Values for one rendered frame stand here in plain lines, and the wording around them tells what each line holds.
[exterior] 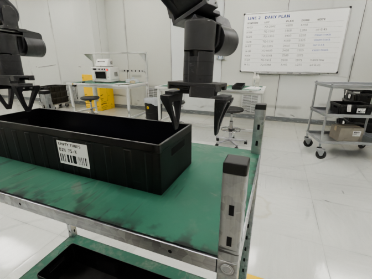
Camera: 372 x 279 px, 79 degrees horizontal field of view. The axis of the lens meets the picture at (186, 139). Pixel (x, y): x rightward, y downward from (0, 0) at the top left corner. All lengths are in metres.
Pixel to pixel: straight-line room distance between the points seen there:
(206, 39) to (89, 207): 0.38
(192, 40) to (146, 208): 0.32
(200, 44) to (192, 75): 0.05
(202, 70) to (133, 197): 0.29
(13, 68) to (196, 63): 0.54
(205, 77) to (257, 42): 4.72
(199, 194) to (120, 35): 6.00
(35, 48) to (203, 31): 0.55
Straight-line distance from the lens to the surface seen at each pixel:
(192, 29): 0.43
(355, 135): 3.71
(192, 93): 0.42
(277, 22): 5.15
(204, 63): 0.43
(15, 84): 0.76
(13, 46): 0.80
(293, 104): 5.21
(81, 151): 0.58
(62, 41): 7.67
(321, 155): 3.46
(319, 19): 5.19
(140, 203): 0.47
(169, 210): 0.45
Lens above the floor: 1.22
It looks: 19 degrees down
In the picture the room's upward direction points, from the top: straight up
